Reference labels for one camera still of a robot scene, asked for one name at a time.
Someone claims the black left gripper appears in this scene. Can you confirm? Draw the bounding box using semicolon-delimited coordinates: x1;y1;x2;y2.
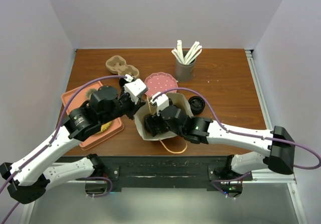
100;85;146;125

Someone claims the stack of black cups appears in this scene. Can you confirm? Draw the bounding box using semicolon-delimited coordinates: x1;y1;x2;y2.
119;78;127;88

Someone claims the beige paper takeout bag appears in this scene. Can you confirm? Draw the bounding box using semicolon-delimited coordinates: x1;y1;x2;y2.
134;92;193;154

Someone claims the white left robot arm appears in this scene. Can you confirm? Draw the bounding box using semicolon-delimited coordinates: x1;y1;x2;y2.
1;83;148;204

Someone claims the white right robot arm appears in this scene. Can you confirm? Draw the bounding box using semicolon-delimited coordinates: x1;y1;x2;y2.
144;105;295;180

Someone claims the yellow green woven coaster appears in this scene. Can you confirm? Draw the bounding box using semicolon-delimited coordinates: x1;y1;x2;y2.
98;121;112;134

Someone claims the small grey woven coaster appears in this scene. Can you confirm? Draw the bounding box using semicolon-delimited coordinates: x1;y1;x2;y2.
85;88;97;100

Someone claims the pink polka dot plate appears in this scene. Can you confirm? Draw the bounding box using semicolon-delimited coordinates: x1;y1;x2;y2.
144;72;178;97

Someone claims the salmon pink tray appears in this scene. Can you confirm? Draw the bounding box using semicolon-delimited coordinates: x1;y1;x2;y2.
61;80;125;151

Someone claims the grey straw holder cup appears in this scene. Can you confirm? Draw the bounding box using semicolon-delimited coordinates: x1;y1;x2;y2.
175;58;197;82

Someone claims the white paper straw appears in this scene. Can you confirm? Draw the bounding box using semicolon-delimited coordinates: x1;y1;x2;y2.
171;49;184;64
177;40;185;64
184;41;202;65

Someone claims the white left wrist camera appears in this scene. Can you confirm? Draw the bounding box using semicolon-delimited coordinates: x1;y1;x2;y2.
124;74;148;104

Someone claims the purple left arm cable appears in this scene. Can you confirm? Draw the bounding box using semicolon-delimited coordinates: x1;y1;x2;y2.
0;75;131;224

